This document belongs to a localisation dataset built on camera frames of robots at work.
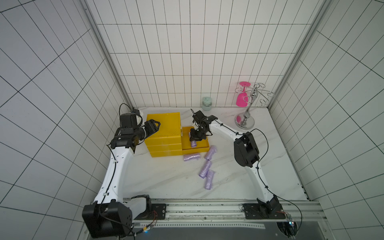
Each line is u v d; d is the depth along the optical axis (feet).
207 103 3.80
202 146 3.08
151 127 2.19
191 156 2.95
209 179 2.67
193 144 3.06
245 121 3.61
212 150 3.03
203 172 2.78
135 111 2.29
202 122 2.45
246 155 1.94
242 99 3.22
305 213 2.42
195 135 2.88
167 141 2.58
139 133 2.04
